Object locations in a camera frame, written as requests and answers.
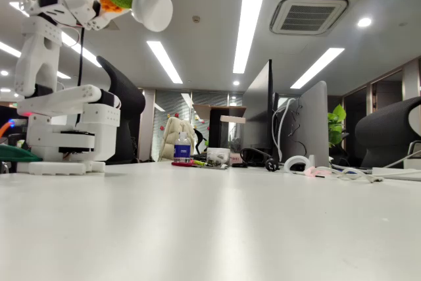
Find clear bottle with blue label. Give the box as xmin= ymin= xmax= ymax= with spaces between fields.
xmin=173 ymin=131 xmax=192 ymax=164

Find clear plastic container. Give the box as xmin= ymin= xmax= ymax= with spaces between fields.
xmin=206 ymin=147 xmax=231 ymax=167

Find ceiling air conditioner vent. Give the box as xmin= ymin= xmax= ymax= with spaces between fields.
xmin=269 ymin=0 xmax=349 ymax=36

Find white tape ring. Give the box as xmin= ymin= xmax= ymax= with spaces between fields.
xmin=283 ymin=155 xmax=316 ymax=172

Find crochet sunflower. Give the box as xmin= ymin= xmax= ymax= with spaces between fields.
xmin=99 ymin=0 xmax=174 ymax=33

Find thin black-edged monitor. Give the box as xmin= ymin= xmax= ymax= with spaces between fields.
xmin=242 ymin=59 xmax=280 ymax=163

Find pink translucent object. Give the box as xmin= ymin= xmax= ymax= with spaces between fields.
xmin=304 ymin=166 xmax=333 ymax=178

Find grey monitor back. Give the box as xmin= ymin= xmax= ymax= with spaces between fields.
xmin=278 ymin=80 xmax=331 ymax=168

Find black camera cable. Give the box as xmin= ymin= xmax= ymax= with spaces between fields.
xmin=75 ymin=26 xmax=86 ymax=128

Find green leafy plant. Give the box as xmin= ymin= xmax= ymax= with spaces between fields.
xmin=327 ymin=103 xmax=348 ymax=147

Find white cables behind monitor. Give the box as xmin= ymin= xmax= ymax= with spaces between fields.
xmin=272 ymin=98 xmax=297 ymax=163

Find brown cardboard box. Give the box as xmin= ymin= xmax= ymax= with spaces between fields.
xmin=193 ymin=103 xmax=247 ymax=120

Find small pink box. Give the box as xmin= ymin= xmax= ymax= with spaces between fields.
xmin=230 ymin=153 xmax=247 ymax=167

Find white flat power strip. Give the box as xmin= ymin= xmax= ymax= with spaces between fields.
xmin=371 ymin=166 xmax=421 ymax=182

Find orange hose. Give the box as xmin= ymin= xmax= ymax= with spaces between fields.
xmin=0 ymin=118 xmax=16 ymax=138

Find long ceiling light strip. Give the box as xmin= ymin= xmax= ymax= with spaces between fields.
xmin=232 ymin=0 xmax=273 ymax=74
xmin=289 ymin=47 xmax=345 ymax=90
xmin=146 ymin=40 xmax=184 ymax=85

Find white cable on table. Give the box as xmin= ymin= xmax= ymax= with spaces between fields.
xmin=324 ymin=165 xmax=385 ymax=184

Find black mesh office chair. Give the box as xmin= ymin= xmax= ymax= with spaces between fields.
xmin=96 ymin=55 xmax=147 ymax=165
xmin=354 ymin=96 xmax=421 ymax=169

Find green flat object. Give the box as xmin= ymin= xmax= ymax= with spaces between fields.
xmin=0 ymin=144 xmax=43 ymax=163

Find cream padded jacket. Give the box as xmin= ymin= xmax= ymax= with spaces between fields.
xmin=159 ymin=116 xmax=198 ymax=163

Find black power plug cable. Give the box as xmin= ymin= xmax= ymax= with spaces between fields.
xmin=239 ymin=147 xmax=281 ymax=172

